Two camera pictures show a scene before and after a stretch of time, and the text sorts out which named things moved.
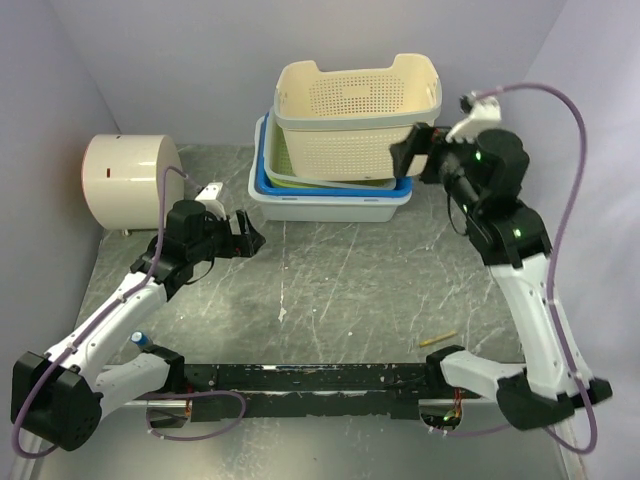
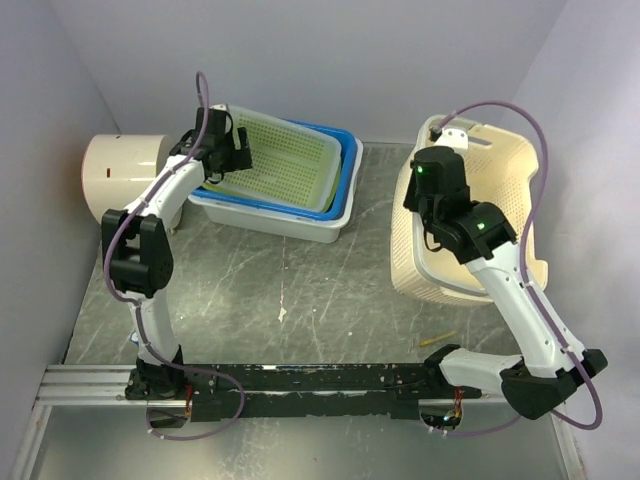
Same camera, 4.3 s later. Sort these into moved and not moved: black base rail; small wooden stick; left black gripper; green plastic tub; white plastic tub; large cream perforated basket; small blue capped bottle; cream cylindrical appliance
Moved: left black gripper; large cream perforated basket; green plastic tub; white plastic tub
Not moved: cream cylindrical appliance; black base rail; small blue capped bottle; small wooden stick
